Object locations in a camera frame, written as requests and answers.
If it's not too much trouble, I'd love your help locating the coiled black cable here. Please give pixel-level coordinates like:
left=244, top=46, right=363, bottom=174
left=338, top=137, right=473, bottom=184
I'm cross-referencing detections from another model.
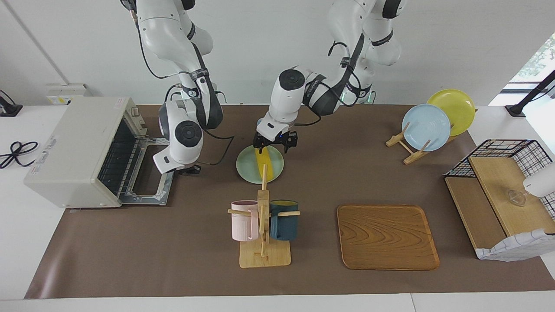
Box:
left=0, top=141, right=39, bottom=169

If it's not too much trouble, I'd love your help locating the light blue plate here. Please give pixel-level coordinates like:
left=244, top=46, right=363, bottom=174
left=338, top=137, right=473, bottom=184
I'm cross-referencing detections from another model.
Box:
left=402, top=104, right=451, bottom=152

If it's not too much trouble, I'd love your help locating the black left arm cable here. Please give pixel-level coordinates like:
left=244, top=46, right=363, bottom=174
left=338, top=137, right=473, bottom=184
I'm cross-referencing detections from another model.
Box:
left=295, top=40, right=373, bottom=127

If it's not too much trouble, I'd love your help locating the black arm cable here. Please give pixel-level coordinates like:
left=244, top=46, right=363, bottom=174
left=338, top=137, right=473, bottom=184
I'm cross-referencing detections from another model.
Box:
left=295, top=40, right=373, bottom=127
left=197, top=129, right=235, bottom=167

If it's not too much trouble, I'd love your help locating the white checkered cloth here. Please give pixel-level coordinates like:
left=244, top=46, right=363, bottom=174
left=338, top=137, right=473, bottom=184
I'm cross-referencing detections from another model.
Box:
left=475, top=229, right=555, bottom=262

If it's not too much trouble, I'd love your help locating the brown wooden tray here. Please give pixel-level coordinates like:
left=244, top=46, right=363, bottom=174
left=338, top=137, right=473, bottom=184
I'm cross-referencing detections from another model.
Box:
left=337, top=205, right=441, bottom=271

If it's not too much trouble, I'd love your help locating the pale green plate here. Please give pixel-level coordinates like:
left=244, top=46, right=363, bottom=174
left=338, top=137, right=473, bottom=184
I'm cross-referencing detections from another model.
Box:
left=236, top=144, right=285, bottom=184

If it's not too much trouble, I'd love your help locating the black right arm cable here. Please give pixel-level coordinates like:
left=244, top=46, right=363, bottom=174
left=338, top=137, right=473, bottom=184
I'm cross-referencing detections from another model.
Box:
left=197, top=129, right=235, bottom=167

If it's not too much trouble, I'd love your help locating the wooden plate rack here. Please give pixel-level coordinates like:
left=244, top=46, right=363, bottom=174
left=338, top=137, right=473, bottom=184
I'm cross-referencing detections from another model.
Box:
left=386, top=108, right=479, bottom=165

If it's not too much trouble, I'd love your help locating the small clear glass object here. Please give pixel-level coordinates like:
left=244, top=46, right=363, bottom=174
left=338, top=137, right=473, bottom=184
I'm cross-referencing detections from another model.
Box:
left=505, top=187, right=528, bottom=207

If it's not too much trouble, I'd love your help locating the white toaster oven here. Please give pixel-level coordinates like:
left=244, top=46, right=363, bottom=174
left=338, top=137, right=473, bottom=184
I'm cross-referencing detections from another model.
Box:
left=24, top=96, right=175, bottom=208

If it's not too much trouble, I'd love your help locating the wooden mug rack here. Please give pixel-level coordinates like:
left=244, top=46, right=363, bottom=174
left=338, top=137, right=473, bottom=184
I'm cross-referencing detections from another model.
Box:
left=228, top=163, right=301, bottom=268

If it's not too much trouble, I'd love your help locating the brown table mat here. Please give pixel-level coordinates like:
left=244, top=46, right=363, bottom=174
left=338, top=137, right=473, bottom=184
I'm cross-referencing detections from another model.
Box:
left=24, top=104, right=555, bottom=299

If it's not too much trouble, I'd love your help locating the black clamp stand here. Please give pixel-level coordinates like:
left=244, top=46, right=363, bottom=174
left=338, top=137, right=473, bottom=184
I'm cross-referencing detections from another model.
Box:
left=0, top=90, right=23, bottom=117

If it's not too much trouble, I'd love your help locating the dark blue mug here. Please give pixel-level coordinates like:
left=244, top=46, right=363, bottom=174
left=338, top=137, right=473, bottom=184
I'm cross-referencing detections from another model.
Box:
left=269, top=200, right=299, bottom=241

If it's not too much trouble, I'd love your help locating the white power strip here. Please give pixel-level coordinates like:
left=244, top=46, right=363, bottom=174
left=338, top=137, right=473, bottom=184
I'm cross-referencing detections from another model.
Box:
left=46, top=83, right=94, bottom=106

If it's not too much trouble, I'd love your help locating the black wire basket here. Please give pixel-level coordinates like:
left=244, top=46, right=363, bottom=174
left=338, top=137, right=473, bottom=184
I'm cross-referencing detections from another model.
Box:
left=444, top=139, right=555, bottom=217

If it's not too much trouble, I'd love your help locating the light wooden board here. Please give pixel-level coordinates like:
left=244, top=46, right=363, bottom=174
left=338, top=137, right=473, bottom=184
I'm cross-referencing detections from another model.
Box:
left=468, top=156, right=555, bottom=237

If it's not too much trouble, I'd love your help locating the pink mug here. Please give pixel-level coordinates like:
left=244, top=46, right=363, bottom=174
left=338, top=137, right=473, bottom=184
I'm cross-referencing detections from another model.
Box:
left=230, top=200, right=260, bottom=242

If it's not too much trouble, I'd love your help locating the white rounded device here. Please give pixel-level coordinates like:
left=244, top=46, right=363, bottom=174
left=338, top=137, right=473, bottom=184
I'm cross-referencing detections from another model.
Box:
left=523, top=162, right=555, bottom=198

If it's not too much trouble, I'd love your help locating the yellow plate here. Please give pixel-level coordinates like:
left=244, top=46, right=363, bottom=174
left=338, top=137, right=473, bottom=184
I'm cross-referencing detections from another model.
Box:
left=427, top=89, right=476, bottom=137

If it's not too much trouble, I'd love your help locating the darker wooden board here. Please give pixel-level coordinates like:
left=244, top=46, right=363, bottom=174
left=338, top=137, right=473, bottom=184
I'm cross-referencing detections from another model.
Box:
left=444, top=177, right=508, bottom=252

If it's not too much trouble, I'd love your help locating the black angled stand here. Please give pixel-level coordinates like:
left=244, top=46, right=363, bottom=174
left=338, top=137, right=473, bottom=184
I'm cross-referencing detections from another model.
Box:
left=505, top=69, right=555, bottom=117

